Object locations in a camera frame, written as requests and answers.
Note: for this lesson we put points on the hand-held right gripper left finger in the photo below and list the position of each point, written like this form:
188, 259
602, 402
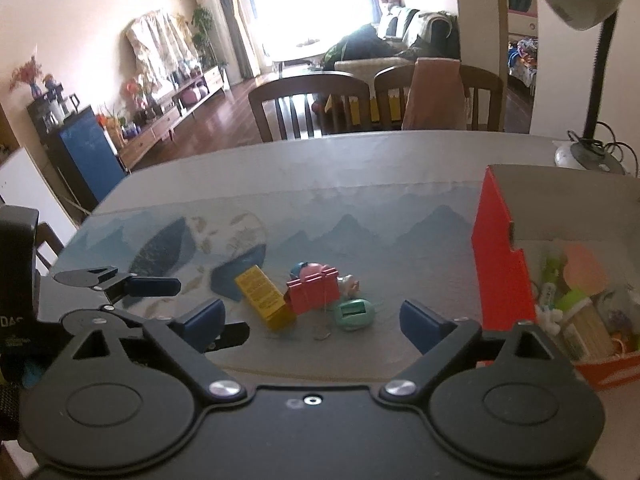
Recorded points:
202, 320

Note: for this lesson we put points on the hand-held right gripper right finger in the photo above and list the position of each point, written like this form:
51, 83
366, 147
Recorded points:
420, 322

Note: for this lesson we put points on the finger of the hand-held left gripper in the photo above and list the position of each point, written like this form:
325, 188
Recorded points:
235, 336
150, 286

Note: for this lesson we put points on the orange cardboard box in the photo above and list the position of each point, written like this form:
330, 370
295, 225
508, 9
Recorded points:
500, 270

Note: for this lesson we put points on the green pen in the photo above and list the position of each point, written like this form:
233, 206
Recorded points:
572, 302

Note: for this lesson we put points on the pink heart-shaped sponge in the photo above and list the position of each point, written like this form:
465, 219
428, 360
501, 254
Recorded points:
585, 267

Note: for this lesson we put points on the clear toothpick jar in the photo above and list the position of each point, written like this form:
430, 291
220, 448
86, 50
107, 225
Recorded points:
595, 332

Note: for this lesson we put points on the dark wooden dining chair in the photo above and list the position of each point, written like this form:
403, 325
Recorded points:
392, 77
485, 90
47, 245
305, 82

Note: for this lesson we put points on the yellow carton box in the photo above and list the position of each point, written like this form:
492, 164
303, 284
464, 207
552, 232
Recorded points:
262, 295

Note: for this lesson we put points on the mint green tape dispenser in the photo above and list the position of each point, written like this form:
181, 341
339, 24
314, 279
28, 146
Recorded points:
355, 314

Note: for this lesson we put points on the white cabinet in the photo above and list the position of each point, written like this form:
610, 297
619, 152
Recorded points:
25, 185

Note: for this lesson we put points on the red toy block house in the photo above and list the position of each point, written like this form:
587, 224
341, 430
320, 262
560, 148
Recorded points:
312, 292

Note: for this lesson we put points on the blue front cabinet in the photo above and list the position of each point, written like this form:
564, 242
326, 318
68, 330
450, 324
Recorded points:
85, 155

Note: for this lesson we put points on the green white thermometer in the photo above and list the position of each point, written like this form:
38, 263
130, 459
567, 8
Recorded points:
552, 277

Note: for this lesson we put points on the wooden tv console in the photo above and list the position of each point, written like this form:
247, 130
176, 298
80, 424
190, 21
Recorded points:
155, 130

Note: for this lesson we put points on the red flowers in vase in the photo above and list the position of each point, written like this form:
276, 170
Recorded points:
27, 75

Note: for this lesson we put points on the pink cloth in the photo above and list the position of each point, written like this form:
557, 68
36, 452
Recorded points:
435, 95

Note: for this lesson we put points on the floral hanging garment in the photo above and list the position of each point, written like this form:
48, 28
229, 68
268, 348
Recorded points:
160, 45

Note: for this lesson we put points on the white standing air conditioner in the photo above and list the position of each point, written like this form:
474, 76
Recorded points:
217, 35

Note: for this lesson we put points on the green potted plant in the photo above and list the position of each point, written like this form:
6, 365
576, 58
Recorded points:
204, 30

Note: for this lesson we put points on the white coffee table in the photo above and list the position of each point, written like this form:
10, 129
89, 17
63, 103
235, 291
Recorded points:
300, 50

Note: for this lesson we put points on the dark clothing pile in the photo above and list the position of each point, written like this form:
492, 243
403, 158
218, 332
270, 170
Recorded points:
360, 45

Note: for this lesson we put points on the sofa with throws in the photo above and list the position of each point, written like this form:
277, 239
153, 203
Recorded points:
425, 35

